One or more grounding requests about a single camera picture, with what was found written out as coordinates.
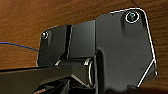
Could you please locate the dark robot base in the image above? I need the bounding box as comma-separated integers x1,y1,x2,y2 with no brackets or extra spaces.
35,7,158,93

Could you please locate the thin dark robot cable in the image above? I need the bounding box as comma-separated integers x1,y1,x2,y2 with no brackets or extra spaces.
0,42,40,53

